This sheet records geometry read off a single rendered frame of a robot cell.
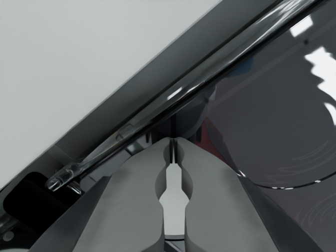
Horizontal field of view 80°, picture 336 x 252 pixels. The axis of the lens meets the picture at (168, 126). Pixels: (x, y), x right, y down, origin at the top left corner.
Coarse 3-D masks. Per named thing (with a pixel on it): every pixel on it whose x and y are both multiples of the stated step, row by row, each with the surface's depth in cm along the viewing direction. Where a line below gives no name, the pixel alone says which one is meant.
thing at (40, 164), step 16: (48, 160) 21; (16, 176) 17; (32, 176) 19; (48, 176) 20; (0, 192) 16; (64, 192) 20; (0, 208) 15; (0, 224) 15; (16, 224) 15; (0, 240) 14; (16, 240) 15; (32, 240) 16
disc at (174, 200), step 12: (168, 168) 15; (180, 168) 15; (168, 180) 16; (180, 180) 16; (168, 192) 16; (180, 192) 16; (168, 204) 17; (180, 204) 17; (168, 216) 18; (180, 216) 18; (168, 228) 18; (180, 228) 18
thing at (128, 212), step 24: (168, 144) 11; (120, 168) 10; (144, 168) 9; (120, 192) 8; (144, 192) 8; (96, 216) 7; (120, 216) 7; (144, 216) 7; (96, 240) 6; (120, 240) 6; (144, 240) 6
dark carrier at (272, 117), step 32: (288, 32) 11; (320, 32) 11; (256, 64) 12; (288, 64) 12; (320, 64) 12; (192, 96) 13; (224, 96) 13; (256, 96) 13; (288, 96) 13; (320, 96) 13; (160, 128) 14; (192, 128) 14; (224, 128) 14; (256, 128) 14; (288, 128) 14; (320, 128) 14; (224, 160) 15; (256, 160) 15; (288, 160) 15; (320, 160) 15; (288, 192) 16; (320, 192) 16; (320, 224) 18
